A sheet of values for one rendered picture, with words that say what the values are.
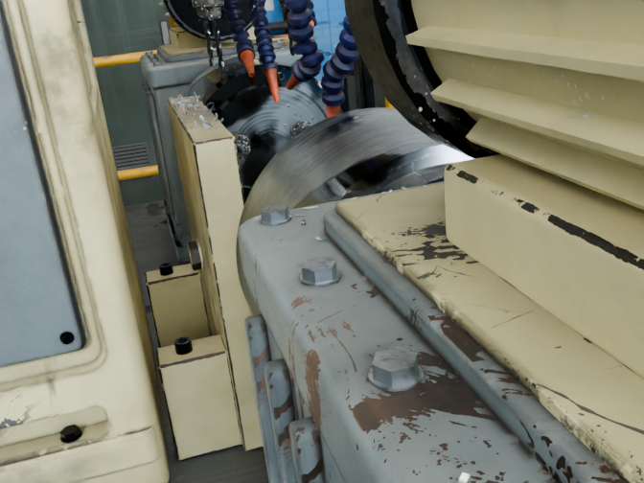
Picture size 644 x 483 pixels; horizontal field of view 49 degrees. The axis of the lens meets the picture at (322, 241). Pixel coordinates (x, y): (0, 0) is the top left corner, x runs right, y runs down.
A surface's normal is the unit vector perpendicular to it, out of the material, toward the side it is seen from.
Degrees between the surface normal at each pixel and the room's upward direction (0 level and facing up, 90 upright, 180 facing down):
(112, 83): 90
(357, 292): 0
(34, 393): 90
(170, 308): 90
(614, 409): 0
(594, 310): 90
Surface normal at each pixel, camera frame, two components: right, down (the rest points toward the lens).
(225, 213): 0.28, 0.32
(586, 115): -0.56, -0.71
